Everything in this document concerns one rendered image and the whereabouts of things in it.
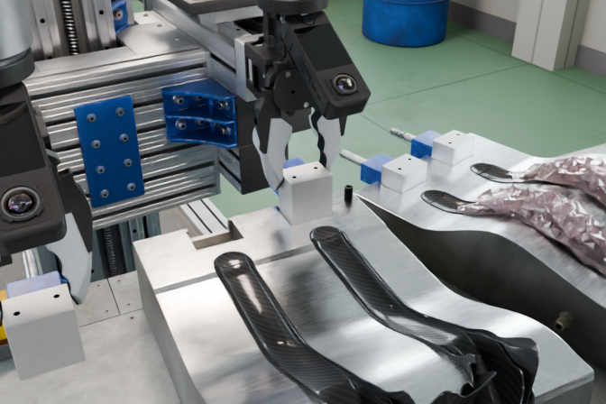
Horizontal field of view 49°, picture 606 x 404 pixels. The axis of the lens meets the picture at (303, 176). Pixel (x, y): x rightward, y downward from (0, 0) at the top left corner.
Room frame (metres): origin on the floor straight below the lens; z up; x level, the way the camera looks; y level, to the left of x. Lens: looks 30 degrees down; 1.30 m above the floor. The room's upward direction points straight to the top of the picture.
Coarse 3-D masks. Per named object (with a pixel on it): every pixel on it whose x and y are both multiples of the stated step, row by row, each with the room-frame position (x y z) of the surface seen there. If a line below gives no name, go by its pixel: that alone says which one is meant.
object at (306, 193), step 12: (288, 168) 0.67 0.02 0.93; (300, 168) 0.64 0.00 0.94; (312, 168) 0.64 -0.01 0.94; (324, 168) 0.64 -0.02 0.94; (288, 180) 0.62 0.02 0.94; (300, 180) 0.62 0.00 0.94; (312, 180) 0.62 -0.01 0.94; (324, 180) 0.62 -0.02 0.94; (276, 192) 0.65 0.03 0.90; (288, 192) 0.62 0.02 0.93; (300, 192) 0.61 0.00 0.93; (312, 192) 0.62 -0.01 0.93; (324, 192) 0.62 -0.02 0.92; (288, 204) 0.62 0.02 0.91; (300, 204) 0.61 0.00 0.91; (312, 204) 0.62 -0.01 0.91; (324, 204) 0.62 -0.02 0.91; (288, 216) 0.62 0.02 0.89; (300, 216) 0.61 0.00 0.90; (312, 216) 0.62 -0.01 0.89
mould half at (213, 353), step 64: (192, 256) 0.55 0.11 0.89; (256, 256) 0.55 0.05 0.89; (320, 256) 0.55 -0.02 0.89; (384, 256) 0.56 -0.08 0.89; (192, 320) 0.46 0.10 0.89; (320, 320) 0.46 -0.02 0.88; (448, 320) 0.43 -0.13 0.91; (512, 320) 0.41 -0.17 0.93; (192, 384) 0.39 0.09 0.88; (256, 384) 0.37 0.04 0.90; (384, 384) 0.34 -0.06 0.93; (448, 384) 0.34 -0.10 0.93; (576, 384) 0.34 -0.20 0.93
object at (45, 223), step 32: (0, 96) 0.40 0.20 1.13; (0, 128) 0.38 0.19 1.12; (32, 128) 0.39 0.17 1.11; (0, 160) 0.36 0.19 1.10; (32, 160) 0.37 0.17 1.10; (0, 192) 0.34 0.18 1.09; (32, 192) 0.34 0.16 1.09; (0, 224) 0.32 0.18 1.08; (32, 224) 0.33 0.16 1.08; (64, 224) 0.34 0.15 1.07
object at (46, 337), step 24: (24, 264) 0.48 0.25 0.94; (24, 288) 0.43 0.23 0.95; (48, 288) 0.43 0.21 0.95; (24, 312) 0.39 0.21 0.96; (48, 312) 0.39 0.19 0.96; (72, 312) 0.39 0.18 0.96; (24, 336) 0.37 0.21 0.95; (48, 336) 0.38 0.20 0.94; (72, 336) 0.39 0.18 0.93; (24, 360) 0.37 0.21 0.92; (48, 360) 0.38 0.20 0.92; (72, 360) 0.39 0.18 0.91
